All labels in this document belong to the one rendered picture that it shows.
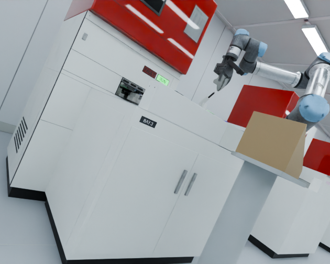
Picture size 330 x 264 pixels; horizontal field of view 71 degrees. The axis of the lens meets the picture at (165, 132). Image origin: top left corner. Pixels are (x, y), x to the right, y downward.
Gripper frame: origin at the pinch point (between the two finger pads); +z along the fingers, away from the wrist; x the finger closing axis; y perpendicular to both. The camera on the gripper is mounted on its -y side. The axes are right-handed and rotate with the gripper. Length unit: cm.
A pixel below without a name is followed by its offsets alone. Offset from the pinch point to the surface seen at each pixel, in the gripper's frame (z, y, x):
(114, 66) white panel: 10, 59, 38
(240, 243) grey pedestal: 66, -42, -10
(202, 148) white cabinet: 34.2, -4.0, -3.7
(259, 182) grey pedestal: 37, -40, -7
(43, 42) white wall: 4, 207, 65
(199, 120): 21.1, -4.0, 7.8
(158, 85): 16.3, -3.6, 40.0
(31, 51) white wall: 19, 207, 71
